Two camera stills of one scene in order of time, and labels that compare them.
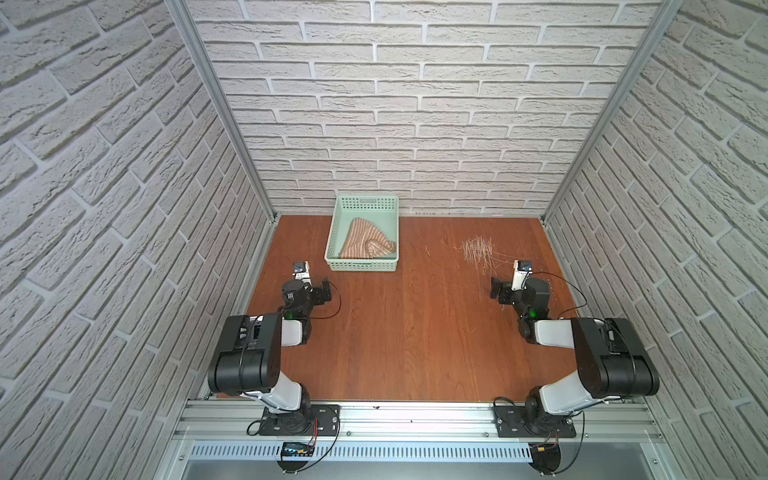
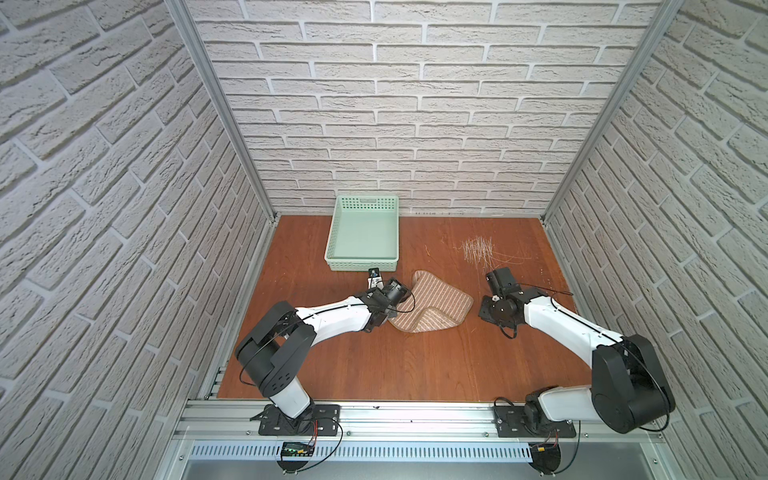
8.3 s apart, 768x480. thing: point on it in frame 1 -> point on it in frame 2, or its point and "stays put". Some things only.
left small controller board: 295,449 stays put
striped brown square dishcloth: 363,240 -> 430,303
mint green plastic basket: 381,212 stays put
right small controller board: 546,457 stays put
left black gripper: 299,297 -> 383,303
